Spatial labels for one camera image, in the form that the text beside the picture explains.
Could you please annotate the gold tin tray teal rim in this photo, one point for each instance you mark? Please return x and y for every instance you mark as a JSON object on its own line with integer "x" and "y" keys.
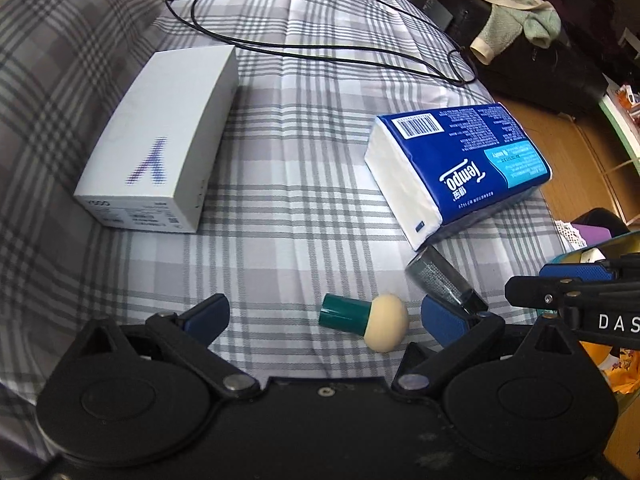
{"x": 620, "y": 247}

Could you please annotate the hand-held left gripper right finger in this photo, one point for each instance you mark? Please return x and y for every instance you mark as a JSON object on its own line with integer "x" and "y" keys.
{"x": 442, "y": 322}

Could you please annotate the white lace doily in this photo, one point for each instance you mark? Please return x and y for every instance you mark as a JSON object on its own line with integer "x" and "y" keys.
{"x": 567, "y": 235}

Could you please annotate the dark cylindrical bottle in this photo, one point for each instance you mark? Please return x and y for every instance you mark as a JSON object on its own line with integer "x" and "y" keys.
{"x": 440, "y": 280}

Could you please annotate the blue tissue pack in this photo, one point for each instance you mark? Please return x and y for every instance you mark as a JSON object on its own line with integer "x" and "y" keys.
{"x": 470, "y": 170}

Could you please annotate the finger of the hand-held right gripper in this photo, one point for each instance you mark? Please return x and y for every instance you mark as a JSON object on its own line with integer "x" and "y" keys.
{"x": 575, "y": 272}
{"x": 530, "y": 290}

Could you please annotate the glass coffee table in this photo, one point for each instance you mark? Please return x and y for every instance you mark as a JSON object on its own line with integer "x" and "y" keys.
{"x": 620, "y": 135}

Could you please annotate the purple cloth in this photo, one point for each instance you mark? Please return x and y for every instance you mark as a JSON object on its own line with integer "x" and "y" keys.
{"x": 592, "y": 236}

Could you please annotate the white phone box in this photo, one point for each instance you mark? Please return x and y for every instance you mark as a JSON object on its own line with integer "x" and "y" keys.
{"x": 160, "y": 135}

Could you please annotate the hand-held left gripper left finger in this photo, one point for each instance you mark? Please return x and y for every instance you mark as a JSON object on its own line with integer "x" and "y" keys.
{"x": 205, "y": 314}

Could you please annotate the pile of small packets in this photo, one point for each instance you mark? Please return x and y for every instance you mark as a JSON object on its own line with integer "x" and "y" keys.
{"x": 630, "y": 102}

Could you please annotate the mint green sweater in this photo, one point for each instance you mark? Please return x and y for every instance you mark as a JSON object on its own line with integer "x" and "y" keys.
{"x": 515, "y": 20}

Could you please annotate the black round stool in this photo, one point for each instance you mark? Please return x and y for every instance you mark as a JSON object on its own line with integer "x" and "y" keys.
{"x": 600, "y": 217}

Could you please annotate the orange satin pouch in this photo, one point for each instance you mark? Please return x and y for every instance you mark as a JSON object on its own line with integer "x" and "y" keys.
{"x": 625, "y": 372}

